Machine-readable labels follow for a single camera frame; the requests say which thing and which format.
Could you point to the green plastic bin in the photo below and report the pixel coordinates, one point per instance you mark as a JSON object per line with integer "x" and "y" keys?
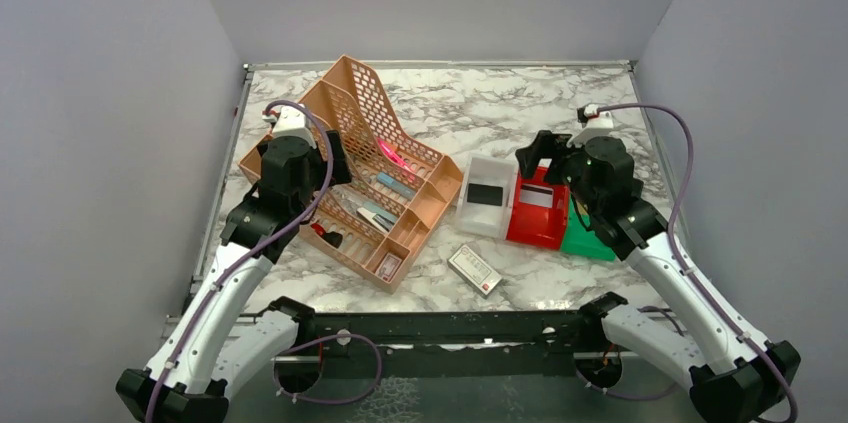
{"x": 579, "y": 241}

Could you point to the red black stamp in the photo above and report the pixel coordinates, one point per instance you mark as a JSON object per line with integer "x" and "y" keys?
{"x": 333, "y": 238}

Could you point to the silver credit card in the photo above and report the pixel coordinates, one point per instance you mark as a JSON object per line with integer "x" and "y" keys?
{"x": 535, "y": 195}

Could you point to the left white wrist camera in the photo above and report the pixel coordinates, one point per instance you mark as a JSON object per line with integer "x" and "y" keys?
{"x": 288, "y": 121}

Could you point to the black credit card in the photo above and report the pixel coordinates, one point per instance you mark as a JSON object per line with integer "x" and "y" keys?
{"x": 484, "y": 194}

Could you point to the white plastic bin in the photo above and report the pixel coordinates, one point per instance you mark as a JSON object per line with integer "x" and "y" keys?
{"x": 485, "y": 220}

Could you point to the silver card tin box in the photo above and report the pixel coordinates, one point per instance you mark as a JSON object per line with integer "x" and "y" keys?
{"x": 474, "y": 270}

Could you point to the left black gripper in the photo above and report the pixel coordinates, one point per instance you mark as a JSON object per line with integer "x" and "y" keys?
{"x": 337, "y": 159}

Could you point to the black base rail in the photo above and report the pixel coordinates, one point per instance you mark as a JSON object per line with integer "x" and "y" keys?
{"x": 555, "y": 343}

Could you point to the white stapler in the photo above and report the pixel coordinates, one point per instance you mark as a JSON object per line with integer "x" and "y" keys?
{"x": 376, "y": 216}

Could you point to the peach plastic desk organizer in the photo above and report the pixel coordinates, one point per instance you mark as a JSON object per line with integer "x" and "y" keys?
{"x": 350, "y": 99}

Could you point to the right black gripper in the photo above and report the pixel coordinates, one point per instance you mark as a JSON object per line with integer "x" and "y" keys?
{"x": 553, "y": 151}

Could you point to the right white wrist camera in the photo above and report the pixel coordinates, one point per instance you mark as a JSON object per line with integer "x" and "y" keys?
{"x": 594, "y": 123}

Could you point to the pink highlighter pen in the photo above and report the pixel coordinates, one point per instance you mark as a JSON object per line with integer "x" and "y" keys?
{"x": 392, "y": 155}

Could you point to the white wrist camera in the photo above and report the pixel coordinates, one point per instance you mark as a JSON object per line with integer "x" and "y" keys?
{"x": 594, "y": 123}
{"x": 288, "y": 121}

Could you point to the red plastic bin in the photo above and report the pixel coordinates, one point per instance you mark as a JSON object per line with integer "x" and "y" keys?
{"x": 536, "y": 226}

